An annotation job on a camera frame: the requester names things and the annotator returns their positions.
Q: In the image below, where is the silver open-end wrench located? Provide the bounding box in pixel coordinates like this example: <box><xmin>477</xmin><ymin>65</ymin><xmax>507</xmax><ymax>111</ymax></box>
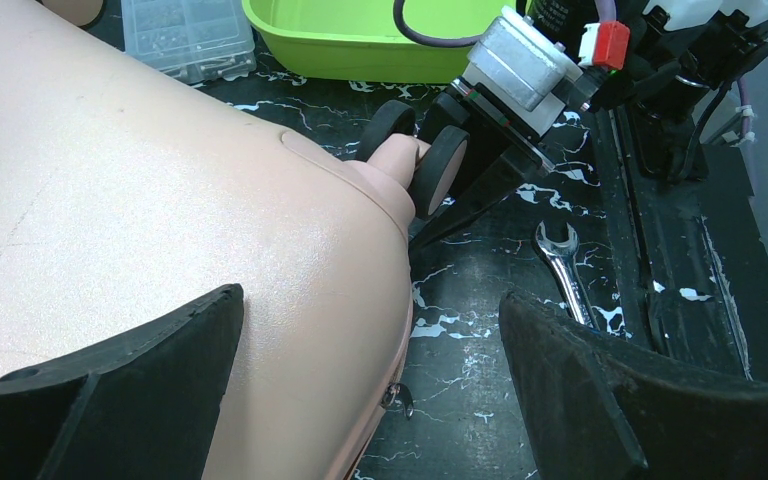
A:
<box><xmin>535</xmin><ymin>221</ymin><xmax>601</xmax><ymax>331</ymax></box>

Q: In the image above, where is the green plastic tray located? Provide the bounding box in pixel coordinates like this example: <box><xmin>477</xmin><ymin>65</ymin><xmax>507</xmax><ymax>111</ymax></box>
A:
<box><xmin>240</xmin><ymin>0</ymin><xmax>531</xmax><ymax>86</ymax></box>

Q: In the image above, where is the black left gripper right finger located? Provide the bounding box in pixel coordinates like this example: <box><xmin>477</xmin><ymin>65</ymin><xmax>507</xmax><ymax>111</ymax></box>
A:
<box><xmin>499</xmin><ymin>292</ymin><xmax>768</xmax><ymax>479</ymax></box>

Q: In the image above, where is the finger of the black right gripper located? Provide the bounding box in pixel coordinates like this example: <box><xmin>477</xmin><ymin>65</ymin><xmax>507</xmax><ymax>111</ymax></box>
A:
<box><xmin>409</xmin><ymin>144</ymin><xmax>555</xmax><ymax>252</ymax></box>

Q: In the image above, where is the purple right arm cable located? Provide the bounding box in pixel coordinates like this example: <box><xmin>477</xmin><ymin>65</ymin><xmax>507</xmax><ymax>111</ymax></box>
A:
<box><xmin>391</xmin><ymin>0</ymin><xmax>624</xmax><ymax>50</ymax></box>

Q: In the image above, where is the clear plastic screw box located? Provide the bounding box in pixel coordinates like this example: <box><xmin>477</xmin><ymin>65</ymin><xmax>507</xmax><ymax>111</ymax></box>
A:
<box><xmin>121</xmin><ymin>0</ymin><xmax>256</xmax><ymax>85</ymax></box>

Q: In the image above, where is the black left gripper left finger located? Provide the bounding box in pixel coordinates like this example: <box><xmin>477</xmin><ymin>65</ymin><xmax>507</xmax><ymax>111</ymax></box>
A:
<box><xmin>0</xmin><ymin>284</ymin><xmax>245</xmax><ymax>479</ymax></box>

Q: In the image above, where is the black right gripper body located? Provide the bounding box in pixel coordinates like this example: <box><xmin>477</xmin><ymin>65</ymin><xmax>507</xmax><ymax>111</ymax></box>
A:
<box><xmin>594</xmin><ymin>1</ymin><xmax>768</xmax><ymax>183</ymax></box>

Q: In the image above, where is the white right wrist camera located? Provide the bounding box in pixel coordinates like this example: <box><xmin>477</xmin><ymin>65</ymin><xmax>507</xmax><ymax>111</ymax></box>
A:
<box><xmin>463</xmin><ymin>5</ymin><xmax>632</xmax><ymax>131</ymax></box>

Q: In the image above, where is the pink hard-shell suitcase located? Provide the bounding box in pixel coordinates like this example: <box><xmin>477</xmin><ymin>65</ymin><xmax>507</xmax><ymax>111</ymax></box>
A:
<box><xmin>0</xmin><ymin>0</ymin><xmax>471</xmax><ymax>480</ymax></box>

